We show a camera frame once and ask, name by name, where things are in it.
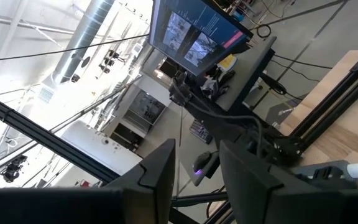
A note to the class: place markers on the grey-blue paint bottle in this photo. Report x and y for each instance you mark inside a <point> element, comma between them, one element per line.
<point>340,171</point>

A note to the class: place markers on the silver ventilation duct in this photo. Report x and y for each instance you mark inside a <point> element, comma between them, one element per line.
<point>82,37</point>

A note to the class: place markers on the computer monitor blue screen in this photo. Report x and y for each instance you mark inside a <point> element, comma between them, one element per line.
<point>197,31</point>

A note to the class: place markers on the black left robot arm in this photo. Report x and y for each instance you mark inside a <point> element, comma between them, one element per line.
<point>216,115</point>

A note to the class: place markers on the yellow sticky notes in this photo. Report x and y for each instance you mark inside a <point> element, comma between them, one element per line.
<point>227,62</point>

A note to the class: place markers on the black ceiling camera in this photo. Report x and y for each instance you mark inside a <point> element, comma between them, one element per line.
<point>12,169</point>

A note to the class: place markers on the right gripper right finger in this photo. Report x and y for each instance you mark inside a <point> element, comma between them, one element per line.
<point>291,208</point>

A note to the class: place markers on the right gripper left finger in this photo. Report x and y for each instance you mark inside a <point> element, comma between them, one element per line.
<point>73,208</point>

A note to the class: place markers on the black computer mouse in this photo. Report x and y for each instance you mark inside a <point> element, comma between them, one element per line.
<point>201,161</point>

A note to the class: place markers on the grey storage cabinet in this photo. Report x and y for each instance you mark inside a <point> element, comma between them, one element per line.
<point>145,115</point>

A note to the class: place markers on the black keyboard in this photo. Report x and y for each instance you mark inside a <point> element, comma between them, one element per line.
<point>200,132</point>

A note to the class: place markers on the grey desk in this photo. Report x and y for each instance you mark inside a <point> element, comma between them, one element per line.
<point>250,68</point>

